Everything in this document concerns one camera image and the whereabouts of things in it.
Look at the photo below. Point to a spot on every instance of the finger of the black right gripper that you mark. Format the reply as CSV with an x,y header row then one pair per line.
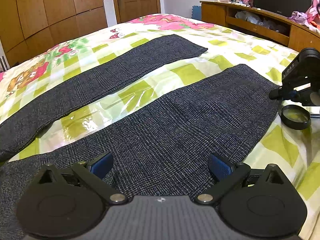
x,y
277,93

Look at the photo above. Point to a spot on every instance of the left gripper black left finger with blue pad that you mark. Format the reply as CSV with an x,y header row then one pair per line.
x,y
91,174

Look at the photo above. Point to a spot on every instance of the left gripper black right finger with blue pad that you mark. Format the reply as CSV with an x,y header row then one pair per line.
x,y
229,176

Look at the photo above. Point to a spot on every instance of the dark grey plaid pants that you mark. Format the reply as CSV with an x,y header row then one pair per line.
x,y
160,149

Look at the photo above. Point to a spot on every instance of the wooden tv cabinet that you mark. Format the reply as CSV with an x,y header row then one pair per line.
x,y
260,23

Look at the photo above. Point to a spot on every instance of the purple crumpled cloth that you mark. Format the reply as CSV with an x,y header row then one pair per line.
x,y
299,18

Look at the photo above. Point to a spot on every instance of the green checkered cartoon bedsheet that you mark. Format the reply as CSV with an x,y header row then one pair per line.
x,y
296,152

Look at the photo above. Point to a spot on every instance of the blue foam floor mat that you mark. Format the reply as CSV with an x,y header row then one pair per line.
x,y
196,12

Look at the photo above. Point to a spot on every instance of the wooden wardrobe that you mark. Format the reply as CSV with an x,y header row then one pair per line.
x,y
31,27

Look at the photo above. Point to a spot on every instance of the round black camera lens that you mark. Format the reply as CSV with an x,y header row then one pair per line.
x,y
295,117

